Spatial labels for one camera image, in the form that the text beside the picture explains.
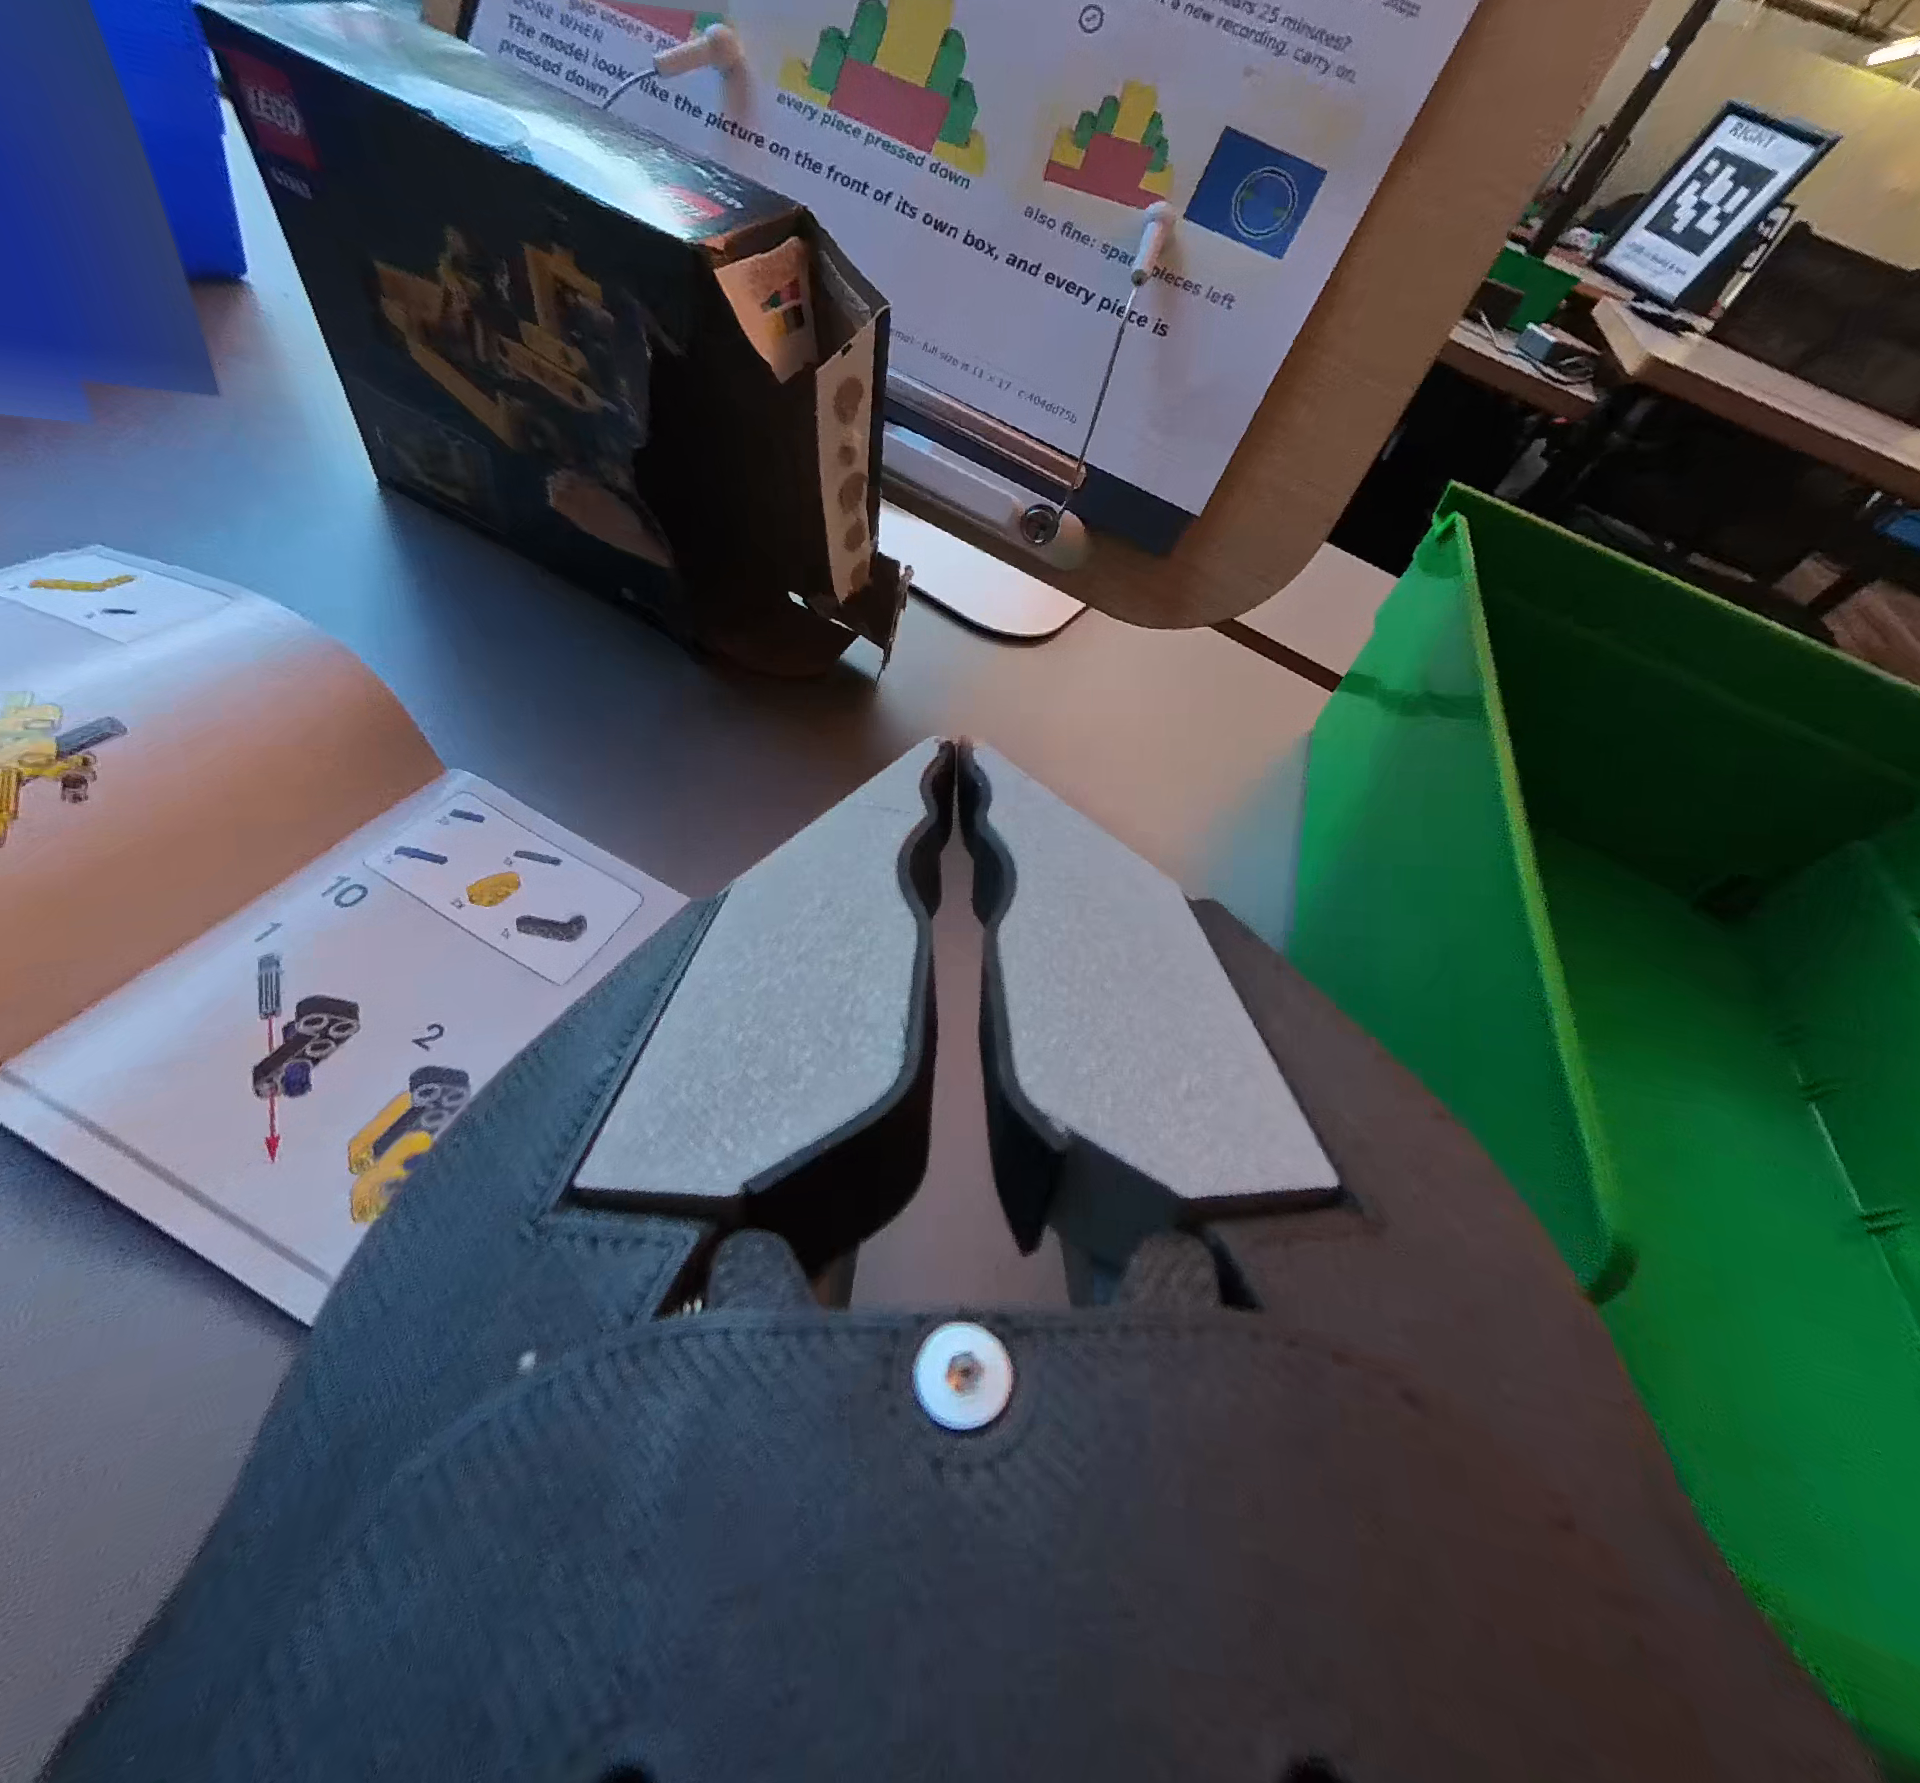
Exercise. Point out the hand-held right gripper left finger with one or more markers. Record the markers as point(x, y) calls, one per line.
point(779, 1002)

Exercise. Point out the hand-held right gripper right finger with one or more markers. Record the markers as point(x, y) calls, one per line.
point(1118, 1016)

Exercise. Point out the black toy brick set box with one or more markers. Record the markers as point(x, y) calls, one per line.
point(555, 314)

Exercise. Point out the green plastic bin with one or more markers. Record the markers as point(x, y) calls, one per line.
point(1634, 1002)

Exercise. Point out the open instruction booklet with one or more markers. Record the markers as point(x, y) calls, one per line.
point(223, 885)

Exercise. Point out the wooden document holder board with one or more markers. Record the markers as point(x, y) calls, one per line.
point(1440, 314)

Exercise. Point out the background wooden desk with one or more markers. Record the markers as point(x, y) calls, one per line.
point(1725, 388)

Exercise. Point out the printed instruction sheet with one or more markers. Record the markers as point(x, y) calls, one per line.
point(1082, 120)

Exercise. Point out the printed marker tag stand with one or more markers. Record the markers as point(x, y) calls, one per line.
point(1725, 207)

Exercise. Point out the blue sheet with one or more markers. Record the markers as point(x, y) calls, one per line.
point(81, 149)

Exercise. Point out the blue plastic bin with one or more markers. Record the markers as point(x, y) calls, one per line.
point(157, 87)

